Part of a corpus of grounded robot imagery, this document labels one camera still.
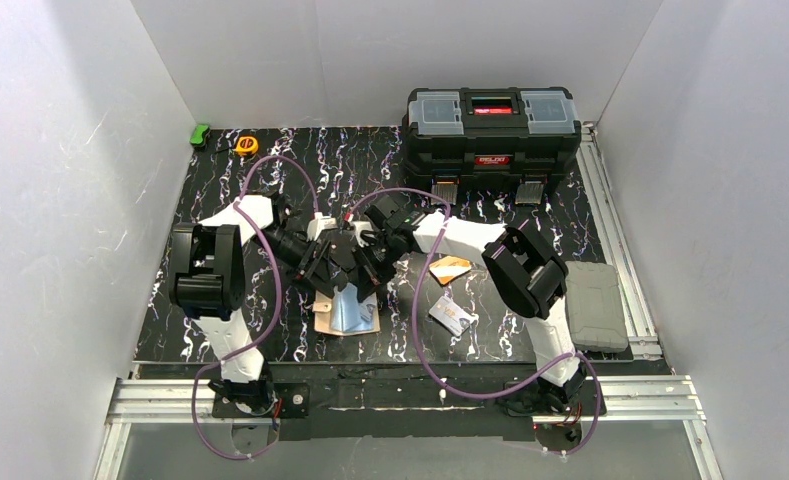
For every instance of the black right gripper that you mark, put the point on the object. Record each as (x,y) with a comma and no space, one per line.
(369,258)

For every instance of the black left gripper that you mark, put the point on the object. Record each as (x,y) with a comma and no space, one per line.
(313,259)

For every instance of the beige card holder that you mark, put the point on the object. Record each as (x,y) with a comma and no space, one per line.
(344,314)

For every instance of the white card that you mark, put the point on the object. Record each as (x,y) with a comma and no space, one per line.
(451,316)

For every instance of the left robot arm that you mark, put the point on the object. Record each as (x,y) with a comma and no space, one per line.
(207,281)

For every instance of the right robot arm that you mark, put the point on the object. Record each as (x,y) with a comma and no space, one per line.
(526,270)

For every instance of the orange card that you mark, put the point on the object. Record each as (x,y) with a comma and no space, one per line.
(449,268)

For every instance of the silver toolbox latch left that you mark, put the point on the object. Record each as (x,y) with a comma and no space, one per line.
(446,189)

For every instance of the silver toolbox latch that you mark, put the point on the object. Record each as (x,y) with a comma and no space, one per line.
(446,189)
(530,191)

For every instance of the yellow tape measure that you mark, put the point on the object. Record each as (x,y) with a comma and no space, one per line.
(246,145)

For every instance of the silver toolbox latch right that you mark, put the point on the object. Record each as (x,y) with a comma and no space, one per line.
(530,191)

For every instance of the green plastic object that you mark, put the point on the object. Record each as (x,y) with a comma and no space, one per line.
(199,136)

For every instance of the black plastic toolbox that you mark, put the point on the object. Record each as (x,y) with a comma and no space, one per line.
(490,139)

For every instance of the grey pad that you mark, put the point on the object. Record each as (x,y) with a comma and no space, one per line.
(594,308)

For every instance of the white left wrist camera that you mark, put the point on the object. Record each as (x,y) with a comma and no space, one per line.
(319,224)

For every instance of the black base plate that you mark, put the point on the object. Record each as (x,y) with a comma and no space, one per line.
(398,400)

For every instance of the aluminium frame rail right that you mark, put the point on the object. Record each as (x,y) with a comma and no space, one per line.
(642,333)

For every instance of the aluminium frame rail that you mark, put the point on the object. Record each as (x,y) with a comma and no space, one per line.
(626,398)
(642,333)

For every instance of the aluminium frame rail front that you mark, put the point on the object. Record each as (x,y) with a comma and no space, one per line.
(626,398)

